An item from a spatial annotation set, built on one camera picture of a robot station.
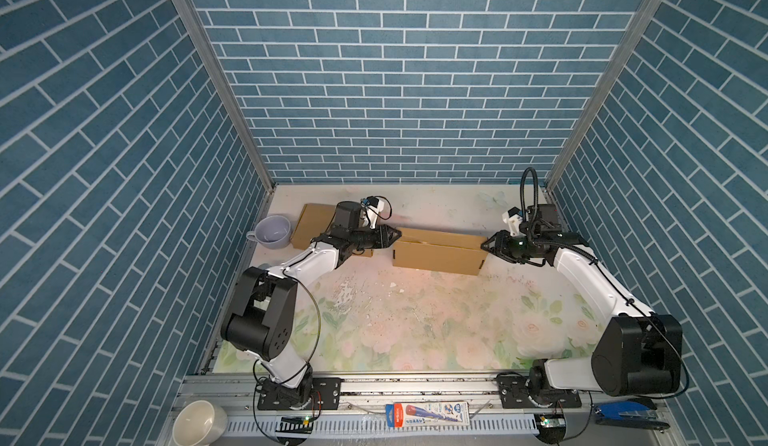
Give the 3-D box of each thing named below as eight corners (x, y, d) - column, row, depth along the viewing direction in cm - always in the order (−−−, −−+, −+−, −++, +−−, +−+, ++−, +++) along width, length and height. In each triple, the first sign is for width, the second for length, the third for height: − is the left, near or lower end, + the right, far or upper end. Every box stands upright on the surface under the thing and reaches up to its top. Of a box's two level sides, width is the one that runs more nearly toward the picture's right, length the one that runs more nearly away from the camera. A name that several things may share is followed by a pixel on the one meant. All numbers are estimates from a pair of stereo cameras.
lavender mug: (251, 252, 102) (242, 240, 97) (260, 228, 109) (253, 215, 103) (290, 252, 102) (284, 240, 97) (297, 228, 109) (292, 215, 103)
